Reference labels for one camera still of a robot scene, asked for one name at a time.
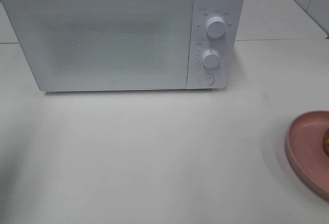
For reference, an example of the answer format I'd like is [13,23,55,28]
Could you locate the round white door button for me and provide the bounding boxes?
[198,73,214,86]

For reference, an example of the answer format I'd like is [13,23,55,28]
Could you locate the white timer knob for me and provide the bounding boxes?
[201,49,221,68]

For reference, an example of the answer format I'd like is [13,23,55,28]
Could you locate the pink round plate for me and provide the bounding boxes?
[285,110,328,200]

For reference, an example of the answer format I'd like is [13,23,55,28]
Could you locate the toy hamburger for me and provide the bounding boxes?
[323,129,329,156]

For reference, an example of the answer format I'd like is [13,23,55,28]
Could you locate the upper white power knob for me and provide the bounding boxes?
[205,14,227,39]

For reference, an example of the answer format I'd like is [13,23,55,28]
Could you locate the white microwave oven body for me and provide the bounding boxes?
[0,0,246,96]

